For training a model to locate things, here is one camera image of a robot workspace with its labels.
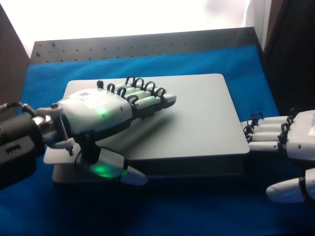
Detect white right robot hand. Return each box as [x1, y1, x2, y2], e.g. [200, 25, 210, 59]
[240, 107, 315, 204]

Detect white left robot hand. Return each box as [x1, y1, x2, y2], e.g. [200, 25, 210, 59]
[58, 75, 177, 185]

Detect silver laptop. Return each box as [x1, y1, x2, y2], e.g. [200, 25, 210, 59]
[43, 73, 251, 184]

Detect dark brown panel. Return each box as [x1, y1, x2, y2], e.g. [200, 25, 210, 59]
[262, 0, 315, 118]

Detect blue cloth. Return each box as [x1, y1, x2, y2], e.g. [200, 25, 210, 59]
[0, 44, 315, 236]

